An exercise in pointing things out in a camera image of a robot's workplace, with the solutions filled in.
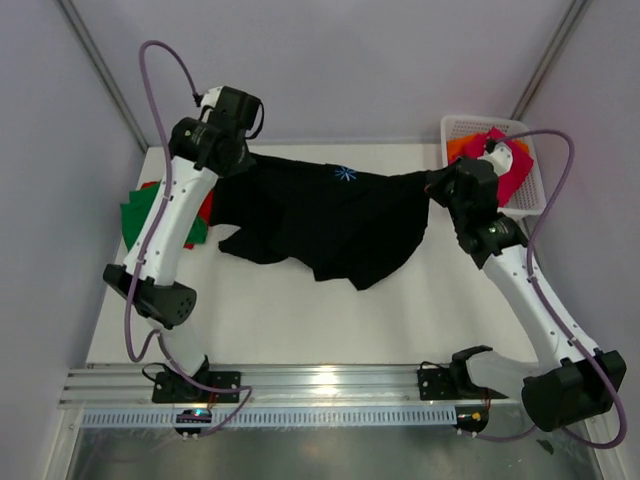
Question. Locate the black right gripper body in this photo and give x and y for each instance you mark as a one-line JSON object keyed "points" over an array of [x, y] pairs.
{"points": [[442, 190]]}

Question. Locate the black t shirt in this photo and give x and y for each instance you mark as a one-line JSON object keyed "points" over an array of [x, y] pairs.
{"points": [[339, 222]]}

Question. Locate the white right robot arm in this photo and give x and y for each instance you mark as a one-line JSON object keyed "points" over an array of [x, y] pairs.
{"points": [[572, 378]]}

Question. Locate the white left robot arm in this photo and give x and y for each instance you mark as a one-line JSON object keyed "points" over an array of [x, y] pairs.
{"points": [[199, 152]]}

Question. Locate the pink t shirt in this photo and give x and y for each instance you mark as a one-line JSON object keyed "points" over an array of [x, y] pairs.
{"points": [[511, 181]]}

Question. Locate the orange t shirt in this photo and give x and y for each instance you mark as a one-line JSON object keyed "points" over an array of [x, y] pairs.
{"points": [[473, 145]]}

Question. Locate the white plastic basket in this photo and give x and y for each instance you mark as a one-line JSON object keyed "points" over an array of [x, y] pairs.
{"points": [[520, 191]]}

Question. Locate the red t shirt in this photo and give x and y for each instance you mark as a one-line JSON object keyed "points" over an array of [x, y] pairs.
{"points": [[202, 207]]}

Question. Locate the green t shirt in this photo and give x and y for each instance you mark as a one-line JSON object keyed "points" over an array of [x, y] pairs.
{"points": [[137, 220]]}

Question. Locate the left rear frame post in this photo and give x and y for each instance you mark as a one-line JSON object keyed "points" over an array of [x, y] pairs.
{"points": [[88, 45]]}

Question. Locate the frame post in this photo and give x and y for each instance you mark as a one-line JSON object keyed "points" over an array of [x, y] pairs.
{"points": [[88, 45], [552, 53]]}

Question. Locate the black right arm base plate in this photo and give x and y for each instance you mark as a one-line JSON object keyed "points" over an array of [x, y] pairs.
{"points": [[436, 382]]}

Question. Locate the right rear frame post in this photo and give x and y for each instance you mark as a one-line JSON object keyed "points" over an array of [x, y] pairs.
{"points": [[552, 53]]}

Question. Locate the grey slotted cable duct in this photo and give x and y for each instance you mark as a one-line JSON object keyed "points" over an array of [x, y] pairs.
{"points": [[271, 417]]}

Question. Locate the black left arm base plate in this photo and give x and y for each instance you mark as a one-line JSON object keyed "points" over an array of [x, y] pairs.
{"points": [[171, 388]]}

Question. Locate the aluminium front rail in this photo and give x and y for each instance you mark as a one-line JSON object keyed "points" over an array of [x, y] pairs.
{"points": [[127, 385]]}

